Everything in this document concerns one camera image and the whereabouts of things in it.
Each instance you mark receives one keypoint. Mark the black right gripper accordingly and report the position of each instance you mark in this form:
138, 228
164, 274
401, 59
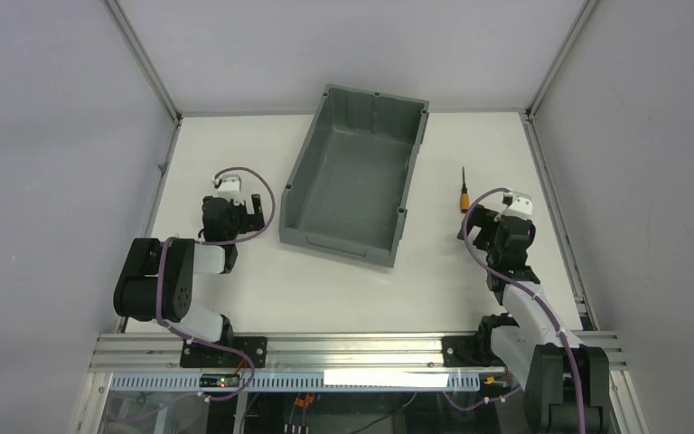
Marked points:
485, 228

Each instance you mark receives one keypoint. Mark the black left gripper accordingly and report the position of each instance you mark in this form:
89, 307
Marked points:
251, 212

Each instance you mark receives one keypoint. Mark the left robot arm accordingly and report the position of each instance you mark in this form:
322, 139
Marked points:
156, 281

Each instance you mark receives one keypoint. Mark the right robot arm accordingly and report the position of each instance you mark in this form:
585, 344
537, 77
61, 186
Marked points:
564, 381

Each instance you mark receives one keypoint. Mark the orange black screwdriver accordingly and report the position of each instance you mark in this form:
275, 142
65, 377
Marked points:
464, 200

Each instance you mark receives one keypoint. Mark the grey plastic storage bin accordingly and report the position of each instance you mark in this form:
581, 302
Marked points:
348, 190

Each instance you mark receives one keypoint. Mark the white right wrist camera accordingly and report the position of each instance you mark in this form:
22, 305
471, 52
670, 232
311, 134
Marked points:
517, 205

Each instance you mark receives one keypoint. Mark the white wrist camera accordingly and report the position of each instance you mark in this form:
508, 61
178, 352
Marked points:
228, 187
517, 205

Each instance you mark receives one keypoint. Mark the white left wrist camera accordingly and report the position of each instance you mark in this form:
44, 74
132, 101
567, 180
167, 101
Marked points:
228, 187

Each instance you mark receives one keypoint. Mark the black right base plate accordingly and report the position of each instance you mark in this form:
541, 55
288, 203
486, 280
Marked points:
468, 351

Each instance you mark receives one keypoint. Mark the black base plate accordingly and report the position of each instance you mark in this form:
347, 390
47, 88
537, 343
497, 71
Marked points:
468, 351
202, 356

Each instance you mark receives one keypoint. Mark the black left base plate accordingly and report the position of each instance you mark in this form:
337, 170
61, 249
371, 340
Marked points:
202, 356

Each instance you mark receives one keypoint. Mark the slotted grey cable duct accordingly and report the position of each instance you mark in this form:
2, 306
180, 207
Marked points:
340, 380

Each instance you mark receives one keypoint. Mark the aluminium mounting rail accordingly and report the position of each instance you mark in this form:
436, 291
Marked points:
293, 353

